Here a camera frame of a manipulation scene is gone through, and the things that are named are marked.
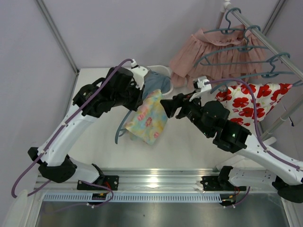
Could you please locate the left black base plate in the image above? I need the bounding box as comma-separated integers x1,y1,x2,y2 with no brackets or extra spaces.
77,175,119,191

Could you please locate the blue grey cloth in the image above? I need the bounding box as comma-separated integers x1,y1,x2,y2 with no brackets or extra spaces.
142,70,173,100

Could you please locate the pastel floral skirt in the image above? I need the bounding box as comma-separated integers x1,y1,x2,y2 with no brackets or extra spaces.
124,89,168,145

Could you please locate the red poppy skirt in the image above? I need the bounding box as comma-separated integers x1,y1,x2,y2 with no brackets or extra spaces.
215,83,293,126

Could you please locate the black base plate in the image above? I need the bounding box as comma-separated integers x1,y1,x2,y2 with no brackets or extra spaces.
77,175,119,191
200,175,247,192

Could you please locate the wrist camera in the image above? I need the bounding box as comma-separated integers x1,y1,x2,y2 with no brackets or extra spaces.
189,76,212,102
130,59,149,90

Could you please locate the white slotted cable duct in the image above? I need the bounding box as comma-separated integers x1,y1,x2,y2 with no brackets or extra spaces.
43,192,222,203

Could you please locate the teal empty hanger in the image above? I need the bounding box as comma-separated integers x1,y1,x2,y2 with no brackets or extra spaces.
193,25,269,68

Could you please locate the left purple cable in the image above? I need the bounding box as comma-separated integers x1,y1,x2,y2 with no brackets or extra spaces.
11,58,133,210

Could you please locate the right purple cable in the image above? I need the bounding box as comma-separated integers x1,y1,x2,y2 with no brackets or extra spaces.
207,79,303,209

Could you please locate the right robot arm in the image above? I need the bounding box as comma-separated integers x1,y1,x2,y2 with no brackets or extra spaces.
160,94,303,203

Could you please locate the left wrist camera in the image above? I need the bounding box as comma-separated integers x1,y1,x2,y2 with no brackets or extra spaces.
130,59,149,90

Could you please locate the pink ruffled skirt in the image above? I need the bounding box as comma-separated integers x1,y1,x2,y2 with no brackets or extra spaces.
169,25,267,88

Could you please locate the metal clothes rail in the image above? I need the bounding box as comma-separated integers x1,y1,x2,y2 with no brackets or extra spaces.
224,3,303,80

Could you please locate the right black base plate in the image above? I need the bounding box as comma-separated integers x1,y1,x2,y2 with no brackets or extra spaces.
200,175,247,192

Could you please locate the white plastic basket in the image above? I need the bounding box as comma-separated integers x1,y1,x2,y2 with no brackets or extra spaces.
148,65,174,96

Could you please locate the aluminium mounting rail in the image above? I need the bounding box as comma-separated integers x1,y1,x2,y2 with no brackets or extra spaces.
43,168,277,193

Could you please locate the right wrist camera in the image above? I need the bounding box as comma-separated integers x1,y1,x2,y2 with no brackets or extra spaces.
189,76,212,102

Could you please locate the purple cable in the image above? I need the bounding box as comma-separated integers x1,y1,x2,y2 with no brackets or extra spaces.
11,58,133,210
207,79,303,209

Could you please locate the teal hanger with pink skirt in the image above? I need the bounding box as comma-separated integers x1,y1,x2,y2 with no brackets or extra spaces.
204,8,245,35

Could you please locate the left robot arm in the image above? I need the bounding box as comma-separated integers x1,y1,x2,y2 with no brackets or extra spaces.
28,65,148,184

